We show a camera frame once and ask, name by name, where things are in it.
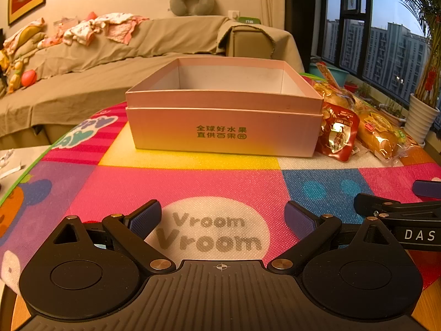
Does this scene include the colourful play mat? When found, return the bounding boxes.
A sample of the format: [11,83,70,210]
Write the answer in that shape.
[0,72,441,318]

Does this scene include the potted palm plant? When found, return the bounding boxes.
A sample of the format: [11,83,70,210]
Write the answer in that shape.
[389,0,441,145]

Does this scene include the beige covered sofa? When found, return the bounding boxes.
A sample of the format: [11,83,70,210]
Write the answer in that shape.
[0,15,305,152]

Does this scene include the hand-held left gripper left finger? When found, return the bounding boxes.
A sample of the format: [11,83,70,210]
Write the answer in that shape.
[43,199,177,274]

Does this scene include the black window frame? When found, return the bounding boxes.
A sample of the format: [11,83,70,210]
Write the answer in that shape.
[324,0,441,135]

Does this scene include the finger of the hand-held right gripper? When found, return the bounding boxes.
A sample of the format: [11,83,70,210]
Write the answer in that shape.
[412,179,441,199]
[354,193,441,216]

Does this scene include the small windowsill plants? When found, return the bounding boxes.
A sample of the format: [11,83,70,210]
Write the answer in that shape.
[356,83,409,126]

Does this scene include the pink cardboard box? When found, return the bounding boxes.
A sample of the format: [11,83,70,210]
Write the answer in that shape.
[125,58,324,158]

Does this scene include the white paper scraps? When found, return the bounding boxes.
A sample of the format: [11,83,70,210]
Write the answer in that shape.
[0,149,22,180]

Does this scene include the yellow plush toy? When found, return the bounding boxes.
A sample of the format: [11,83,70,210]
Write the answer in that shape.
[0,50,25,94]

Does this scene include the long bread packet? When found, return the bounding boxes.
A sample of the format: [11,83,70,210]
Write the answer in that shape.
[355,97,428,166]

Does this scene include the teal plastic basin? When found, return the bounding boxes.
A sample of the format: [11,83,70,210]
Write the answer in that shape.
[323,64,349,84]

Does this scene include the red snack packet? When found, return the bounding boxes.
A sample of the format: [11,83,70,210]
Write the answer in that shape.
[315,103,361,162]

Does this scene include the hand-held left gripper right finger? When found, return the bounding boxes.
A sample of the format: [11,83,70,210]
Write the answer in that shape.
[267,200,405,276]

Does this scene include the folded baby blanket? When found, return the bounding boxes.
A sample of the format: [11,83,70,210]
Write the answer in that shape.
[3,19,47,59]

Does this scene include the pile of baby clothes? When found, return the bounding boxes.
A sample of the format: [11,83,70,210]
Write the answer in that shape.
[38,12,150,47]

